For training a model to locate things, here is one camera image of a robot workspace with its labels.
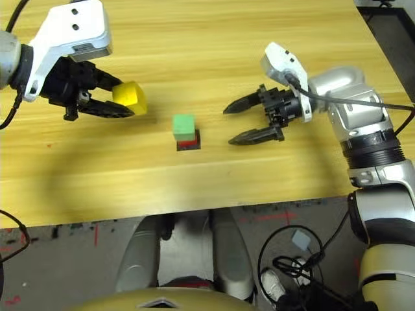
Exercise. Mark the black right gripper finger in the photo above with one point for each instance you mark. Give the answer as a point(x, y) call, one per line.
point(256, 136)
point(243, 103)

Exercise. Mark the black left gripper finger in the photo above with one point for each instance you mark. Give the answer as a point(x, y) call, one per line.
point(107, 109)
point(105, 80)

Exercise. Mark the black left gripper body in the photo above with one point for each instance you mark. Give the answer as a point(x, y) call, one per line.
point(68, 84)

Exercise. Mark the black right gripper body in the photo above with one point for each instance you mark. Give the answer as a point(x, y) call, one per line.
point(280, 105)

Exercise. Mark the yellow wooden block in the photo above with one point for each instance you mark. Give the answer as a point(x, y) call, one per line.
point(129, 94)

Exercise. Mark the green wooden block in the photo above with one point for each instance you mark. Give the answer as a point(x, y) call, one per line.
point(183, 126)

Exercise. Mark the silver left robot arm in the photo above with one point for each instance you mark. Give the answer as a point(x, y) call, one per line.
point(8, 55)

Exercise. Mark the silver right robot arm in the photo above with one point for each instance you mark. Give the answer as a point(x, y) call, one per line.
point(356, 97)

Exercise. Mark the black square marker pad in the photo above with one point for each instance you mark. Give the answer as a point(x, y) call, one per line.
point(189, 148)

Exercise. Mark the red wooden block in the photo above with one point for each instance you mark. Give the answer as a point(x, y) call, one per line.
point(186, 143)

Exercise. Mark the small grey box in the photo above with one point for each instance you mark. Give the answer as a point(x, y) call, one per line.
point(300, 239)

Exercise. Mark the silver right robot leg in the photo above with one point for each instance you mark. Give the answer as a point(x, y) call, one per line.
point(231, 252)

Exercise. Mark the silver robot leg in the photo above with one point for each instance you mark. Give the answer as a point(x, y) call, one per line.
point(231, 252)
point(139, 252)

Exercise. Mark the silver left robot leg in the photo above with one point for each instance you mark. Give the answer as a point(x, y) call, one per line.
point(139, 252)

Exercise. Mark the white shoe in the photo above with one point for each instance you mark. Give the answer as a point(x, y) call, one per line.
point(272, 285)

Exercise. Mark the yellowish robot torso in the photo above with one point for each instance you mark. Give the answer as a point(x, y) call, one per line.
point(129, 301)

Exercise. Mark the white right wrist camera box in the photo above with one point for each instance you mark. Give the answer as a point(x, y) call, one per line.
point(282, 61)

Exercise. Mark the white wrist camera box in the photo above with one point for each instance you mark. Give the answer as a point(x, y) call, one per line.
point(74, 29)
point(282, 61)

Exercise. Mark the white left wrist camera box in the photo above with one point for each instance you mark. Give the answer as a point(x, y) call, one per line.
point(74, 29)

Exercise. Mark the black frame stand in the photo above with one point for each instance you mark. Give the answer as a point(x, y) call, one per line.
point(395, 42)

